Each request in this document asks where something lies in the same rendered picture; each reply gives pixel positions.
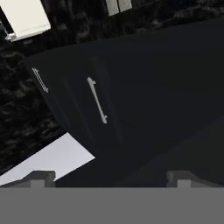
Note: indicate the cream white cabinet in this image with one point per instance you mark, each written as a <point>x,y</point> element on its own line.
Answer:
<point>24,17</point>

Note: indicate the black cabinet door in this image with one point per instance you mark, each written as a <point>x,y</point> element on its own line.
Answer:
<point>163,96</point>
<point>58,93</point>

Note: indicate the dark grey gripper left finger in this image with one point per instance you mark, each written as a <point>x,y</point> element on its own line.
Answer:
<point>40,176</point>

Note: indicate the pale grey tile panel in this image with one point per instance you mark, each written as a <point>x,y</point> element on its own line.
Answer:
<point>118,5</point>

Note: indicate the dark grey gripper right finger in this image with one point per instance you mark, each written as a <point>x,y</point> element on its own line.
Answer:
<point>182,176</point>

